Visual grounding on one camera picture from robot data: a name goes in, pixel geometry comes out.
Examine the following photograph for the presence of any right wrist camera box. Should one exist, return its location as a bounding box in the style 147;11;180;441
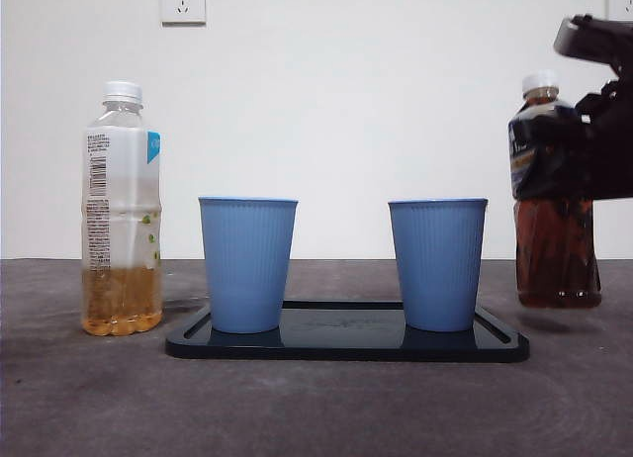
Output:
552;13;633;77

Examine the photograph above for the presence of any clear bottle with yellow tea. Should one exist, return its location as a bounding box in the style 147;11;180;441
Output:
80;80;163;337

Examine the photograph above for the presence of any dark blue tray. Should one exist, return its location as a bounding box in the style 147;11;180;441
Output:
164;300;530;363

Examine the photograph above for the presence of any blue ribbed cup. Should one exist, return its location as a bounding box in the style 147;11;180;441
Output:
387;197;489;333
197;195;300;335

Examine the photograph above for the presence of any dark oolong tea bottle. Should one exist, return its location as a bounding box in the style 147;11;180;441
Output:
507;69;603;310

